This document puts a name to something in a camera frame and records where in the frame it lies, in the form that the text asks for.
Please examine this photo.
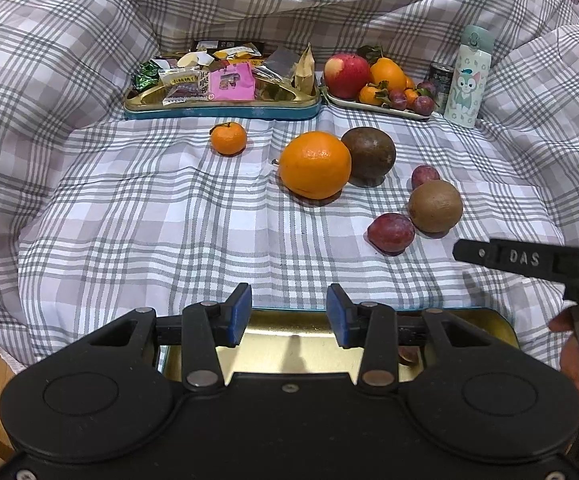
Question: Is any mandarin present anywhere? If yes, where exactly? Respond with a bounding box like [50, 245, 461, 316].
[210, 121, 248, 157]

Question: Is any dark metal can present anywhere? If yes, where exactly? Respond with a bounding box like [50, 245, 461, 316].
[429, 62, 455, 114]

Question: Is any large orange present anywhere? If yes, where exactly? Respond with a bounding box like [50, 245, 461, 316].
[278, 131, 353, 201]

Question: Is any white cartoon print bottle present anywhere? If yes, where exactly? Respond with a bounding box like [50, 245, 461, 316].
[443, 25, 491, 130]

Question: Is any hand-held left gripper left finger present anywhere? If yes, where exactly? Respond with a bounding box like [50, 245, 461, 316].
[87, 282, 253, 394]

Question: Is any tray of snack packets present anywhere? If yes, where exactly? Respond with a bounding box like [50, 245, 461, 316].
[124, 52, 321, 121]

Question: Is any pink snack packet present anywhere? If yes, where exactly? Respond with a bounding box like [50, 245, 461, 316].
[208, 63, 257, 103]

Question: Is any grey plaid blanket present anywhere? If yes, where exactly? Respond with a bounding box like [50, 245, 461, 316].
[0, 0, 579, 377]

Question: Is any dark brown round fruit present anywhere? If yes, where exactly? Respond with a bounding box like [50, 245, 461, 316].
[340, 127, 397, 189]

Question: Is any white plate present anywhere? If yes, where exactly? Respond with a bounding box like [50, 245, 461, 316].
[322, 85, 433, 122]

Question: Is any black snack packet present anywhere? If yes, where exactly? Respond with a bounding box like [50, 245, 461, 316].
[192, 40, 265, 59]

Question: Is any red apple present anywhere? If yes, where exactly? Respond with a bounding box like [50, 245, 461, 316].
[324, 52, 372, 100]

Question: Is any person's right hand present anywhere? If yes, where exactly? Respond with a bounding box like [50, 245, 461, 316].
[548, 307, 579, 422]

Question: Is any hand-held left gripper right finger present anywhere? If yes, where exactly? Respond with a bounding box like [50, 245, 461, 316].
[327, 283, 496, 395]

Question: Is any grey snack packet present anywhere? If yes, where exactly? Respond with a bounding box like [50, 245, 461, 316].
[264, 47, 298, 81]

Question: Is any brown paper packet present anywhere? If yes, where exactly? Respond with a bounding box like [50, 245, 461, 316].
[292, 42, 317, 95]

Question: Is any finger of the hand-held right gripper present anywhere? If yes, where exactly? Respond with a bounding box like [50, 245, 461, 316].
[453, 238, 497, 267]

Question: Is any cream snack packet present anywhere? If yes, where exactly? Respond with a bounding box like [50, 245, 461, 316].
[177, 52, 213, 69]

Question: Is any brown kiwi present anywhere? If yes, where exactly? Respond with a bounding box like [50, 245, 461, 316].
[408, 180, 464, 234]

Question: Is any gold metal tray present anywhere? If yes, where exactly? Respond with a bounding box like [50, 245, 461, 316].
[158, 305, 521, 386]

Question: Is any small persimmon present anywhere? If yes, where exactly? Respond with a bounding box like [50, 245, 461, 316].
[358, 82, 388, 107]

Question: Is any green candy wrapper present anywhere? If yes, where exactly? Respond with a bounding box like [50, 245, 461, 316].
[134, 61, 160, 92]

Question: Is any orange with leaves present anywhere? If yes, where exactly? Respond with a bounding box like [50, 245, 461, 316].
[357, 44, 409, 94]

